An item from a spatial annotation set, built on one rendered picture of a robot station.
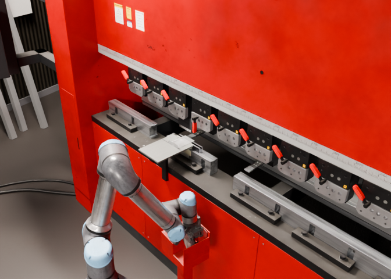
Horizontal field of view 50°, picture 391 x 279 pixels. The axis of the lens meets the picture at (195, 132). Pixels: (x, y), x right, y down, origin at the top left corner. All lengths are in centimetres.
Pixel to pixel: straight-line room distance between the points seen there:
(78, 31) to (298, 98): 161
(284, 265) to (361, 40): 111
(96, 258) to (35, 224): 182
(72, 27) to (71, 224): 154
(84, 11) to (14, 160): 202
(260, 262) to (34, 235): 189
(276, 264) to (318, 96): 88
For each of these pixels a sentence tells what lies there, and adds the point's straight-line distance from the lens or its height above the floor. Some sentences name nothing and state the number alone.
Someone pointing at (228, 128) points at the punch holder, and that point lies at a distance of 216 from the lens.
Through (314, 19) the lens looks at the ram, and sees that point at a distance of 170.
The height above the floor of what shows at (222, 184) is 88.
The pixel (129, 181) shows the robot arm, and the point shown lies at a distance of 163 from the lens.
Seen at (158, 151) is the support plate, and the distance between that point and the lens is 242.
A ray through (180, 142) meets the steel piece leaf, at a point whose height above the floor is 100.
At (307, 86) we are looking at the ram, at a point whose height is 161.
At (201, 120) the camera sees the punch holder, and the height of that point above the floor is 121.
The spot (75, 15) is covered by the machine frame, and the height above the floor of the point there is 160.
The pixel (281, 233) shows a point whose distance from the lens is 212.
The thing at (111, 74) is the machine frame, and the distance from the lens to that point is 311.
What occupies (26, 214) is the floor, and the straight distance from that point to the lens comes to 373.
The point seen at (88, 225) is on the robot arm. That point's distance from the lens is 193.
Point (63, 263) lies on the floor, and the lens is 324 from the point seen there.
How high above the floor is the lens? 230
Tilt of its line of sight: 30 degrees down
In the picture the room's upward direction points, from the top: 1 degrees clockwise
